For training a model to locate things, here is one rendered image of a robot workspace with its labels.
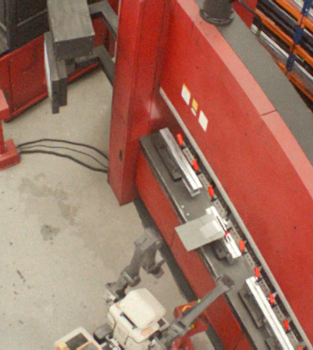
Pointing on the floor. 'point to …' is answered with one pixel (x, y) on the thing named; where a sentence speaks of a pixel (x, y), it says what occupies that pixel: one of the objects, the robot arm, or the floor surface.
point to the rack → (300, 48)
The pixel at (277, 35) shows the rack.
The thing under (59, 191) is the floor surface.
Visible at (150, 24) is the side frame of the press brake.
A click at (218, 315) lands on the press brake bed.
